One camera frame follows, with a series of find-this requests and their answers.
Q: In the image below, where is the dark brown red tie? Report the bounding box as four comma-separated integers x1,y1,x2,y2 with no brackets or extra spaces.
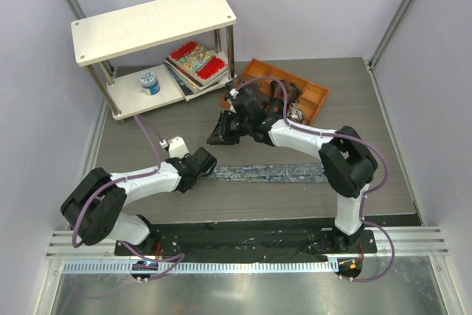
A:
270,80,302,104

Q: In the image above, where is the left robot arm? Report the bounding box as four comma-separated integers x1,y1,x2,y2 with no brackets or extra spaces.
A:
60,148,217,255

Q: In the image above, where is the white two-tier shelf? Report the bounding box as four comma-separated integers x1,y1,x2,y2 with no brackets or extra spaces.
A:
71,0,237,120

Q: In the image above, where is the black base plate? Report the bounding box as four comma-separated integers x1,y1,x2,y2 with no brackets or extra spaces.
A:
134,218,378,263

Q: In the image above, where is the brown blue floral tie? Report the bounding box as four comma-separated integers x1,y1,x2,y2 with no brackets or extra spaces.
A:
241,83,261,101

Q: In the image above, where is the orange wooden divided tray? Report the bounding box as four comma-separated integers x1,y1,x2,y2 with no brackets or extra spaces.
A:
242,59,329,125

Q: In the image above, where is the bottom dark cover book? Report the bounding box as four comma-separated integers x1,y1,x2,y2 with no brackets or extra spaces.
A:
164,63,229,101

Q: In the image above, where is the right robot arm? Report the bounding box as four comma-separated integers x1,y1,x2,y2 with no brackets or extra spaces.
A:
206,94,378,252

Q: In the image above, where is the grey floral tie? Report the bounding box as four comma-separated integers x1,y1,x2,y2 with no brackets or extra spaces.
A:
207,162,328,184

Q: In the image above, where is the blue jar white lid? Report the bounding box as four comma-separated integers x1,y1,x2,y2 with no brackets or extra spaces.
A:
139,70,160,96

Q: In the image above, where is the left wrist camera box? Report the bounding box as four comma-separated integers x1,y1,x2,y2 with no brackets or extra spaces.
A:
166,136,190,162

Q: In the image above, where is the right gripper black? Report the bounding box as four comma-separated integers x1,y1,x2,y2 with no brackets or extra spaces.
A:
207,111,251,147

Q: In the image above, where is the cat pattern tie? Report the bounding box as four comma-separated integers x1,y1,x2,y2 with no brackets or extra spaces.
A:
287,103,309,125

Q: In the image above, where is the red treehouse book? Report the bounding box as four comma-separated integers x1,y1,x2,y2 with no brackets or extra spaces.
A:
168,41,227,84

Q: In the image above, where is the slotted cable duct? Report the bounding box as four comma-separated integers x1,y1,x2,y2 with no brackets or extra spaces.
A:
62,259,339,274

